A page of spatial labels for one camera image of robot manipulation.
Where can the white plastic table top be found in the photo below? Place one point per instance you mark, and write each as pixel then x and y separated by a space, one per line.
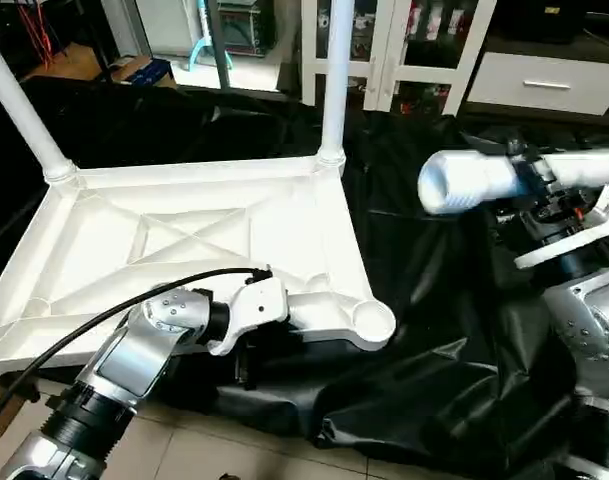
pixel 174 230

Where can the grey metal pole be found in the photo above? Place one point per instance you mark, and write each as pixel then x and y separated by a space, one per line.
pixel 219 45

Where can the white plastic table leg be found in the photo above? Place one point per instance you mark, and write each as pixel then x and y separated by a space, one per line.
pixel 484 178
pixel 24 110
pixel 334 75

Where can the white glass-door cabinet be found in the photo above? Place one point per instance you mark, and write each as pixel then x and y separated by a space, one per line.
pixel 404 50

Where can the white low drawer unit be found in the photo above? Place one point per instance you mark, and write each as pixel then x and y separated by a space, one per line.
pixel 544 85

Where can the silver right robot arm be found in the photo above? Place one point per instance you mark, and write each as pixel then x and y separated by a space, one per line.
pixel 584 330

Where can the blue cardboard box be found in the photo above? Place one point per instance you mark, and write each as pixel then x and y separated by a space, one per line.
pixel 144 72

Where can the black work mat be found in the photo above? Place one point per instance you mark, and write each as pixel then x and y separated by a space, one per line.
pixel 434 380

